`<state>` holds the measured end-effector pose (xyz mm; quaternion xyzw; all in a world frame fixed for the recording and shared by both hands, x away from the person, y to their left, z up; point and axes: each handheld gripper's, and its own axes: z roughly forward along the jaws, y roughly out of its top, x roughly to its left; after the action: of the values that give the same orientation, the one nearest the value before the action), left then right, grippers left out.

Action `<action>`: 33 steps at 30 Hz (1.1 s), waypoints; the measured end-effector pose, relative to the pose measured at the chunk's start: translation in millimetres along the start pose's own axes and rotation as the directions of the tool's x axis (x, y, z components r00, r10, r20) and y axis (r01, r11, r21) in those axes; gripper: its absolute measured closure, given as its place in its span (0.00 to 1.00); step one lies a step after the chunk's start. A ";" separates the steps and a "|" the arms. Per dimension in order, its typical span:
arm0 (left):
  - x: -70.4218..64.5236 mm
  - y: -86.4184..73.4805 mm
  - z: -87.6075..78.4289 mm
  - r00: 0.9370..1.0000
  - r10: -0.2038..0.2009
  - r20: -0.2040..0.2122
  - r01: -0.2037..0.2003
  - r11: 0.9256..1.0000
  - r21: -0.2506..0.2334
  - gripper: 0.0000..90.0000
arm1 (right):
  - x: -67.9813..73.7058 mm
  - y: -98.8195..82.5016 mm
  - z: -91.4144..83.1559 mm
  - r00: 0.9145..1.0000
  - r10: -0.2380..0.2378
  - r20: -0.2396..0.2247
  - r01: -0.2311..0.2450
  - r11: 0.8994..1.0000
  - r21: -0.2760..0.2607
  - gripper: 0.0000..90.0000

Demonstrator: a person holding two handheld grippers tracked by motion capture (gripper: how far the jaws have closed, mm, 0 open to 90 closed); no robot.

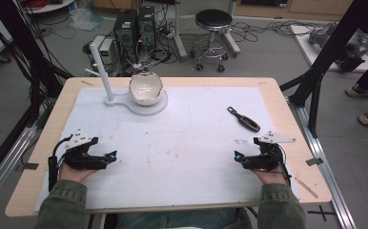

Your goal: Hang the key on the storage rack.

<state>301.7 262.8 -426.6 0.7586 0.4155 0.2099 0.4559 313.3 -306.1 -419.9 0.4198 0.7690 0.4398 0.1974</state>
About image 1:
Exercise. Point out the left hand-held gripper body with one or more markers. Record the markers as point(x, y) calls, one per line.
point(83, 159)

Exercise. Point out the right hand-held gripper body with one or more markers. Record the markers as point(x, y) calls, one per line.
point(263, 157)

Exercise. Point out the dark small hand tool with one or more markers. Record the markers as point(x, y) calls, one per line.
point(247, 121)

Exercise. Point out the white ceramic bowl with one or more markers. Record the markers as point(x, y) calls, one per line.
point(145, 89)

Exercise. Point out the person's left hand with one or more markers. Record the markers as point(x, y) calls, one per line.
point(74, 174)

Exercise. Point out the person's right hand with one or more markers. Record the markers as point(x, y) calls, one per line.
point(271, 176)

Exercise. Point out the light wooden table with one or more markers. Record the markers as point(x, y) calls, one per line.
point(299, 178)

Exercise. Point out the thin wooden stick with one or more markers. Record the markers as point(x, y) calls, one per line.
point(306, 187)

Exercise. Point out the white stand with pole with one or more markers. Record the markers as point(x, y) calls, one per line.
point(121, 101)

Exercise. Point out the white table mat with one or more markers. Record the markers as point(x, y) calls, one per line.
point(179, 152)

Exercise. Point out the small white device box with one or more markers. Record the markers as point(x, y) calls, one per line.
point(106, 51)

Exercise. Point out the black computer tower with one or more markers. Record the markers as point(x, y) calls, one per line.
point(125, 35)
point(147, 30)

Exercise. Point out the clear plastic bag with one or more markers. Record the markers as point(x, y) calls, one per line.
point(85, 19)

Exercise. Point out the black round stool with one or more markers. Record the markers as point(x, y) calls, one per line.
point(213, 19)

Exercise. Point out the grey machine on white board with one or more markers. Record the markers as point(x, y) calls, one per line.
point(347, 44)

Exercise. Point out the aluminium floor rail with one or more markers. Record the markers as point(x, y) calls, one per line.
point(325, 165)
point(4, 162)

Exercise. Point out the black metal frame post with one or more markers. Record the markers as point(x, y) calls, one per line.
point(20, 44)
point(328, 54)

